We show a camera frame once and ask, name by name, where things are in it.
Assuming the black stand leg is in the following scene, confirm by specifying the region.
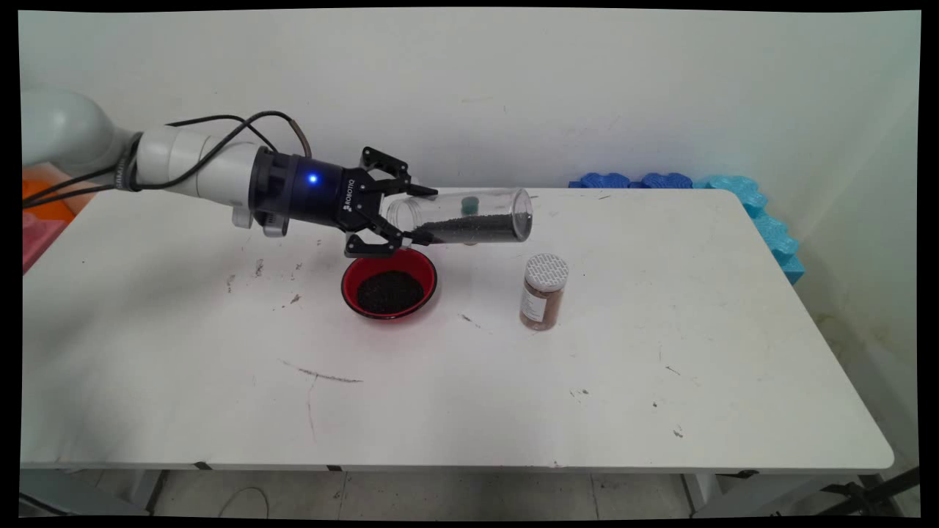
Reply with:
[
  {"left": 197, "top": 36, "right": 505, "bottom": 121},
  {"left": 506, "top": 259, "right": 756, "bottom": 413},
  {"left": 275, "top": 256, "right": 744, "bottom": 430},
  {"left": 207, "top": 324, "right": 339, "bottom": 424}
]
[{"left": 820, "top": 468, "right": 920, "bottom": 516}]

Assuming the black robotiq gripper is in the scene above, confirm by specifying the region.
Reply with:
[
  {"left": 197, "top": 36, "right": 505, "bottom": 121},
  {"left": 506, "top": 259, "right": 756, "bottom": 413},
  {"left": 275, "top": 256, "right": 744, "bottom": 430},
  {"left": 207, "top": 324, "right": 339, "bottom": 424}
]
[{"left": 248, "top": 147, "right": 441, "bottom": 259}]

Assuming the small green-capped spice bottle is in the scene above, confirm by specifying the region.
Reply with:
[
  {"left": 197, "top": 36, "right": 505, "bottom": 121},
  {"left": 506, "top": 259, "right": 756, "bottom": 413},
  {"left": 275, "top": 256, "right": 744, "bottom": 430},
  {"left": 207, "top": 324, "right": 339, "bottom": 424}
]
[{"left": 460, "top": 193, "right": 482, "bottom": 246}]

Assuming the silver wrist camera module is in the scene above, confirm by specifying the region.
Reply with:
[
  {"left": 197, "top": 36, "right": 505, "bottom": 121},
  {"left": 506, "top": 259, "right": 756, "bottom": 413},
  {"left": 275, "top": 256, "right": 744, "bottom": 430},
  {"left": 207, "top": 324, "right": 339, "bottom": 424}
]
[{"left": 253, "top": 209, "right": 288, "bottom": 238}]

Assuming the white-lidded brown spice jar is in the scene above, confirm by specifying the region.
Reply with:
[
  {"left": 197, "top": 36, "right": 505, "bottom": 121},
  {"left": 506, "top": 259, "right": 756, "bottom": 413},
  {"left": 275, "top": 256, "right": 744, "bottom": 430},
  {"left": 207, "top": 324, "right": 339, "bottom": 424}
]
[{"left": 519, "top": 253, "right": 570, "bottom": 331}]

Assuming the red and black bowl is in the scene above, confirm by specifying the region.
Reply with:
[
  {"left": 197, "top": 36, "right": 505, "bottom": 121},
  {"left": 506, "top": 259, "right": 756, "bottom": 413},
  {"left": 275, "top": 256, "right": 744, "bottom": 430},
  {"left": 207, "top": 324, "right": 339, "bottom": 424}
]
[{"left": 340, "top": 247, "right": 439, "bottom": 321}]

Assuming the clear plastic jar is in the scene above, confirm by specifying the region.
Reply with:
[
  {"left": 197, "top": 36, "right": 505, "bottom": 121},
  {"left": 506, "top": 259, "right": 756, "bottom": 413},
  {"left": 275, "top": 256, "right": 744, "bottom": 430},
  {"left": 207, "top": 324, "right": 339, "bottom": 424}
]
[{"left": 385, "top": 187, "right": 534, "bottom": 246}]

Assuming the white table leg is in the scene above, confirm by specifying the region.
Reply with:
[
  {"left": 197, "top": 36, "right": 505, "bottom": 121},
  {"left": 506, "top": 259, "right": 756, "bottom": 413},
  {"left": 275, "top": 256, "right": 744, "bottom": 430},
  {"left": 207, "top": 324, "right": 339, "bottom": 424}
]
[
  {"left": 682, "top": 473, "right": 723, "bottom": 510},
  {"left": 121, "top": 469, "right": 171, "bottom": 514}
]

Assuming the black camera cable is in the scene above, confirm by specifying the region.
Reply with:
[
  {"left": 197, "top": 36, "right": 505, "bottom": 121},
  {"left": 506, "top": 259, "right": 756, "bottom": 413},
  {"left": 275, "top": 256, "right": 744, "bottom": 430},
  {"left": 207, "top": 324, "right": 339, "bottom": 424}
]
[{"left": 165, "top": 114, "right": 279, "bottom": 155}]

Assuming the cyan foam mat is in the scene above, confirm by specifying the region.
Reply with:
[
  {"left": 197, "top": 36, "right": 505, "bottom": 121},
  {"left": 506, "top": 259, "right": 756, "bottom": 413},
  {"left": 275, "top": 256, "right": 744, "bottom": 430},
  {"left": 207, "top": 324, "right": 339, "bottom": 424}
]
[{"left": 704, "top": 175, "right": 805, "bottom": 285}]

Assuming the black gripper cable brass plug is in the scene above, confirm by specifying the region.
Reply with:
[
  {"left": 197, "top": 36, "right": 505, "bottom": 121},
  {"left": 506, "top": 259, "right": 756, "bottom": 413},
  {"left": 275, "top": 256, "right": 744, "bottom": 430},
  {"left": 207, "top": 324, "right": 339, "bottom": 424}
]
[{"left": 21, "top": 110, "right": 313, "bottom": 210}]

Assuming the black seeds pile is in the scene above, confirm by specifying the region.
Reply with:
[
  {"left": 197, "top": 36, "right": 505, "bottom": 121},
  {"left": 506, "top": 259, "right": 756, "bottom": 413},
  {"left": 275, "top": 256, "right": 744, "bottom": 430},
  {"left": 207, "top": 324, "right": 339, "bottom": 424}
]
[
  {"left": 357, "top": 270, "right": 426, "bottom": 315},
  {"left": 422, "top": 214, "right": 525, "bottom": 245}
]

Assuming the orange box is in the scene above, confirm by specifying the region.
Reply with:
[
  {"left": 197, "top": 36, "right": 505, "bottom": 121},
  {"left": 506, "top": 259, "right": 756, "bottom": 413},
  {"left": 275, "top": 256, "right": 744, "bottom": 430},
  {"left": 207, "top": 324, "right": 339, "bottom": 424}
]
[{"left": 22, "top": 165, "right": 96, "bottom": 224}]

